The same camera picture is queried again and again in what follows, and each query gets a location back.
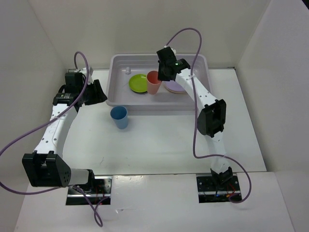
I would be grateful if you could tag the green plate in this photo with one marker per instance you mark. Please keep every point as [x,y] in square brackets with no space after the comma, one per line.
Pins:
[138,83]

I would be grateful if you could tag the blue cup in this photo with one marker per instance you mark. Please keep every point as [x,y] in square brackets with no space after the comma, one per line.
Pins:
[119,116]

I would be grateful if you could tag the lavender plastic bin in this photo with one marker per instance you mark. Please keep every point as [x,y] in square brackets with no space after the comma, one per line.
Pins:
[122,68]

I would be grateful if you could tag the pink cup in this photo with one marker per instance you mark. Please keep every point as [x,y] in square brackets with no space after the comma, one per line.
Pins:
[153,83]

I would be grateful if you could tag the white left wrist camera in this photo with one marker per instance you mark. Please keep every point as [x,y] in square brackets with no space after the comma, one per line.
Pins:
[90,72]

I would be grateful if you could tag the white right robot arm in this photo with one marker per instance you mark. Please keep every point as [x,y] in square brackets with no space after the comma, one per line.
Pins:
[210,111]

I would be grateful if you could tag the purple plate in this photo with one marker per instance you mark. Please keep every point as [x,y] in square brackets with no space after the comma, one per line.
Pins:
[173,85]

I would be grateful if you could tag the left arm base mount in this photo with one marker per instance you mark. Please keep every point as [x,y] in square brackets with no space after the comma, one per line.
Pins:
[100,194]

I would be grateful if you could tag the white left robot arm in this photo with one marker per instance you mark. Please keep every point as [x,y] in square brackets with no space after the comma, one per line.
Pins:
[45,166]

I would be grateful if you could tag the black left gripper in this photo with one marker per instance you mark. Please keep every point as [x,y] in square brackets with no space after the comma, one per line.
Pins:
[99,96]

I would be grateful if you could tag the yellow plate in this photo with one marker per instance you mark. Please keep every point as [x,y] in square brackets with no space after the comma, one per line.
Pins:
[175,92]

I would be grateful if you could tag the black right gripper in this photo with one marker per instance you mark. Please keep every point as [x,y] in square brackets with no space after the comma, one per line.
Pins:
[161,76]

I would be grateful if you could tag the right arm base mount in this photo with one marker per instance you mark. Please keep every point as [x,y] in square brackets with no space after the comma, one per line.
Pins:
[208,192]

